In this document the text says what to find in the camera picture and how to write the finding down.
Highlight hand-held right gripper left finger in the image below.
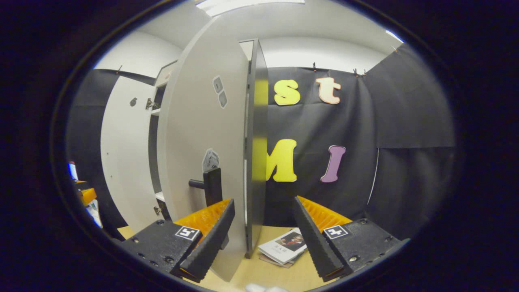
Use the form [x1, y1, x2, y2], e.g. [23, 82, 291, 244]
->
[120, 198, 236, 283]

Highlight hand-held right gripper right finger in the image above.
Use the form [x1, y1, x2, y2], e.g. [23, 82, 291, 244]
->
[292, 196, 410, 283]

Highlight grey cabinet door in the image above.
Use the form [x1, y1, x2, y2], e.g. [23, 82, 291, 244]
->
[101, 76, 165, 234]
[156, 16, 249, 282]

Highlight grey cabinet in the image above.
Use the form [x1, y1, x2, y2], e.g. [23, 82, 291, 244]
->
[147, 39, 269, 259]

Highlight white portrait cover book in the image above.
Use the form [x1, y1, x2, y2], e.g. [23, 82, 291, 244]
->
[257, 227, 309, 265]

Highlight thin brown booklet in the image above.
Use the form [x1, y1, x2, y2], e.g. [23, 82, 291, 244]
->
[259, 255, 297, 269]

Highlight wide ceiling light panel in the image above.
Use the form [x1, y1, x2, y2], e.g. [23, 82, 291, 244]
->
[195, 0, 305, 17]

